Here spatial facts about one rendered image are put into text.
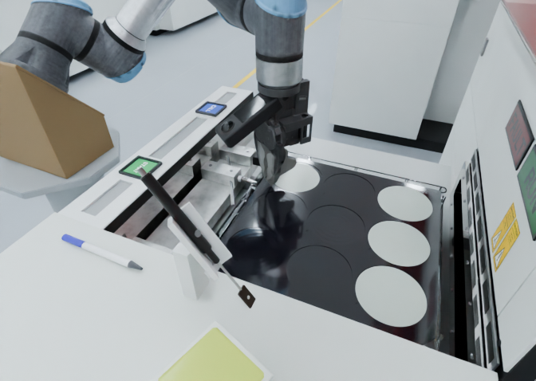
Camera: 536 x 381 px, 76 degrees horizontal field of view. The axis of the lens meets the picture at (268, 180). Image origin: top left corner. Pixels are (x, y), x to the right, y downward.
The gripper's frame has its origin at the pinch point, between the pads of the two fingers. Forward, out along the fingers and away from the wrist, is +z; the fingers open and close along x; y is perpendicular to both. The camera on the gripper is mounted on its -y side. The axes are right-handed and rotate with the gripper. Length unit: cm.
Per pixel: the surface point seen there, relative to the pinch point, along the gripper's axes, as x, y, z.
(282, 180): 0.2, 3.6, 1.7
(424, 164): -4.3, 44.7, 9.8
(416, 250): -26.6, 12.8, 1.8
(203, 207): 3.0, -12.9, 3.8
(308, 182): -2.9, 7.9, 1.7
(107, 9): 367, 25, 37
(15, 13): 310, -50, 23
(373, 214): -16.8, 12.7, 1.8
